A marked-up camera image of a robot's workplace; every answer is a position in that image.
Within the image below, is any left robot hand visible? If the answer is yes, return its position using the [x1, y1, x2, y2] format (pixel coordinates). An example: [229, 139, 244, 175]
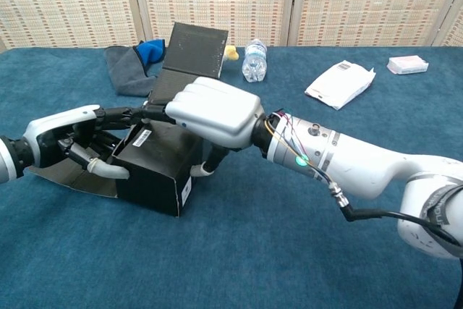
[22, 104, 174, 179]

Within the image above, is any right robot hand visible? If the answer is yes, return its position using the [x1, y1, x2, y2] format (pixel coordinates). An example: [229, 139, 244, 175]
[164, 76, 263, 177]

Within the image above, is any black foldable cardboard box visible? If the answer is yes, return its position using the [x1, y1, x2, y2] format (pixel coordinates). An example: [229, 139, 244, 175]
[28, 22, 229, 218]

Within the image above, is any clear plastic water bottle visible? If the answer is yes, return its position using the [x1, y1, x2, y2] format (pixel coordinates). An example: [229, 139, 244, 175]
[241, 38, 268, 84]

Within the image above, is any grey and blue towel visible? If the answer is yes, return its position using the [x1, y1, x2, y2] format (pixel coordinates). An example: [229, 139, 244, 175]
[103, 39, 167, 97]

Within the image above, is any white plastic package pouch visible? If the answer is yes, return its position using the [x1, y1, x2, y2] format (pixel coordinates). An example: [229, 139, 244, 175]
[304, 59, 376, 111]

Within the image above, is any blue carpet table mat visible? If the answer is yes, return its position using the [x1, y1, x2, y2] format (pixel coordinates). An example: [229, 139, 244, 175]
[0, 46, 463, 309]

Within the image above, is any pink tissue pack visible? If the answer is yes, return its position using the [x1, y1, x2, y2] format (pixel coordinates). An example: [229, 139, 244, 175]
[386, 54, 430, 76]

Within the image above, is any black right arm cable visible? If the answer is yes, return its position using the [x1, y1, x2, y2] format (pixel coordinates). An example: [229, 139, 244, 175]
[327, 182, 463, 248]

